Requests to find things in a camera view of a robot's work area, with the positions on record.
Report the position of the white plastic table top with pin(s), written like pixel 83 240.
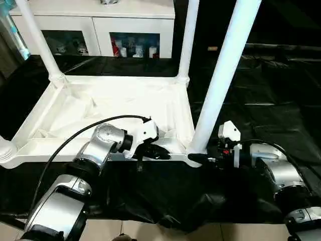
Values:
pixel 113 100

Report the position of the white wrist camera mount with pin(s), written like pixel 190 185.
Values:
pixel 145 130
pixel 230 133

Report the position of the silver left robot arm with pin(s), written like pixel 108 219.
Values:
pixel 100 143

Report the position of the light blue frame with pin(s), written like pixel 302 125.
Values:
pixel 18 37

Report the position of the black metal stand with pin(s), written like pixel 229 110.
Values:
pixel 12 222

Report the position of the white glass-door cabinet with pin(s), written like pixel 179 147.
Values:
pixel 75 22

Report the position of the black furniture unit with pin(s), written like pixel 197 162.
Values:
pixel 288 20

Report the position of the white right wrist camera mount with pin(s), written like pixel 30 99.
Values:
pixel 230 133

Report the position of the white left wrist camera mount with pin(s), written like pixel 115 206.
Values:
pixel 145 130

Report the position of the black work mat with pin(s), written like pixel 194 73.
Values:
pixel 276 120

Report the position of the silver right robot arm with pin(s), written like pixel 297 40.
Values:
pixel 283 170

